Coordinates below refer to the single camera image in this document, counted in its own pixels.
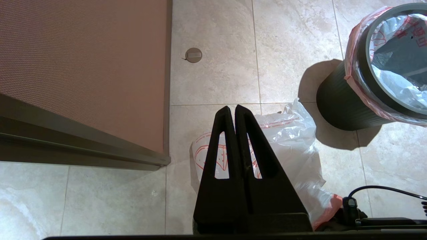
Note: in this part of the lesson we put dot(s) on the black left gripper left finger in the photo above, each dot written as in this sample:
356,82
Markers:
206,200

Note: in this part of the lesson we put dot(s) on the new white red-printed bag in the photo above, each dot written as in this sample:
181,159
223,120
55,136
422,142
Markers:
293,140

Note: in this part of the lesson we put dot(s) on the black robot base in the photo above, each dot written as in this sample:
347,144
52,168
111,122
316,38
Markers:
383,221

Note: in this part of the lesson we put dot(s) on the white plastic bag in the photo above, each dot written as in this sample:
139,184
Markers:
350,66

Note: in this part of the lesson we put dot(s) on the round metal floor door stop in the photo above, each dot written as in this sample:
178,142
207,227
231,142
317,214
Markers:
193,55

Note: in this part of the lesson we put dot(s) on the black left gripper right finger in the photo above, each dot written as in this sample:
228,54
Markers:
277,200

